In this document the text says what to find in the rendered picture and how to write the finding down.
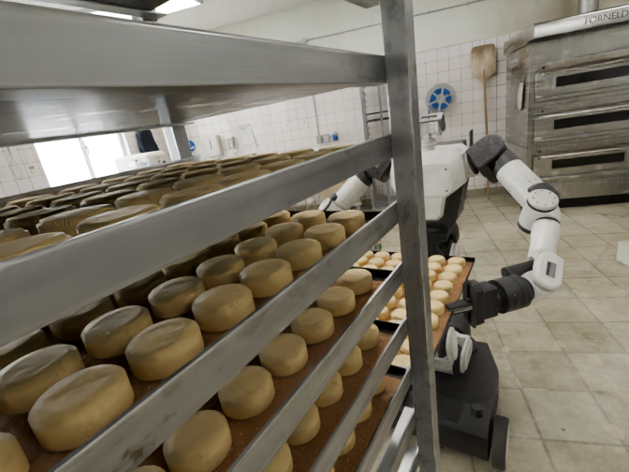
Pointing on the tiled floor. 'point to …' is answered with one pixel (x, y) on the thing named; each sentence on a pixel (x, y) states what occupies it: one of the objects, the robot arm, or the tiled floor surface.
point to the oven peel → (487, 57)
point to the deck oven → (573, 104)
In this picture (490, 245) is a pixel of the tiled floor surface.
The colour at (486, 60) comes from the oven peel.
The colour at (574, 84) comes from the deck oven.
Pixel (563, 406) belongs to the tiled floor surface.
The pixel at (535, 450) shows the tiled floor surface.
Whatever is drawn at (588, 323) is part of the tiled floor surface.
